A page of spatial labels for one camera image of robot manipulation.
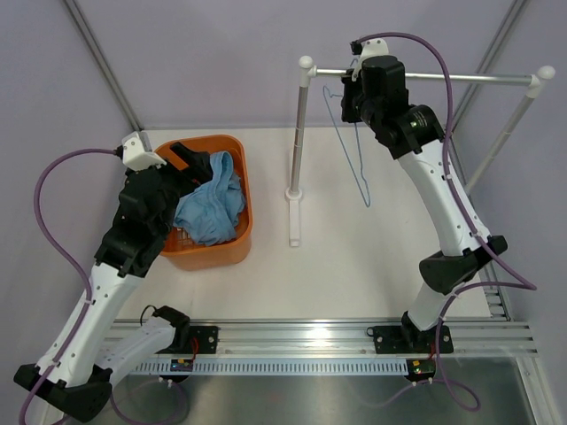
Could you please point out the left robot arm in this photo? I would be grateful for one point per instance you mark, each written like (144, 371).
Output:
(76, 375)

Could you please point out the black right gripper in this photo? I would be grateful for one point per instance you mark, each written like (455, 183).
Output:
(350, 87)

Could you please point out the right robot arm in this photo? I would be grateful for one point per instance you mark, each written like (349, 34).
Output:
(414, 139)

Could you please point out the aluminium mounting rail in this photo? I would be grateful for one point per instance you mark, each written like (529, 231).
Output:
(289, 339)

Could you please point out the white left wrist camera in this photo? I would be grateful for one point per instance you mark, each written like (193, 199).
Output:
(136, 153)

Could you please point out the orange plastic basket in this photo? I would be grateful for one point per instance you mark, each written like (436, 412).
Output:
(179, 249)

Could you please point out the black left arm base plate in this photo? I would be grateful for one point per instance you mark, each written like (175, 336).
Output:
(199, 339)

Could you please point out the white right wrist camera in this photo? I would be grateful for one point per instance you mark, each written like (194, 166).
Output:
(373, 47)

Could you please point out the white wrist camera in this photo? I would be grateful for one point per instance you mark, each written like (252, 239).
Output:
(373, 47)
(136, 153)

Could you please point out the white slotted cable duct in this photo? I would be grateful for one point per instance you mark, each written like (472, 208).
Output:
(274, 367)

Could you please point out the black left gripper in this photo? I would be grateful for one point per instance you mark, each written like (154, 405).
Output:
(199, 170)

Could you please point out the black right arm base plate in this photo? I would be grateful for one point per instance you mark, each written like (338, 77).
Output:
(390, 340)

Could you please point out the light blue shorts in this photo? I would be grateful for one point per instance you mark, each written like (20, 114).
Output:
(210, 214)

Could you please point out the silver clothes rack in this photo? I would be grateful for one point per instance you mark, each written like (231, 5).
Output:
(535, 83)

